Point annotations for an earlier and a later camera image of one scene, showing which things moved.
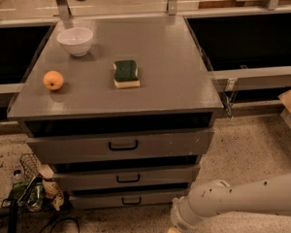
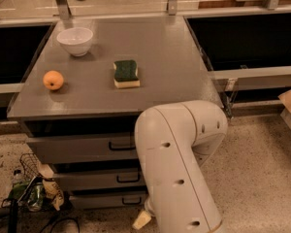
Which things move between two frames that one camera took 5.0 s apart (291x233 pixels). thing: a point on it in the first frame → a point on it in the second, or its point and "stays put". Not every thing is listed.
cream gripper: (178, 220) → (148, 206)
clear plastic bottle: (17, 177) stays put
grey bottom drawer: (125, 200) stays put
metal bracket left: (62, 2) stays put
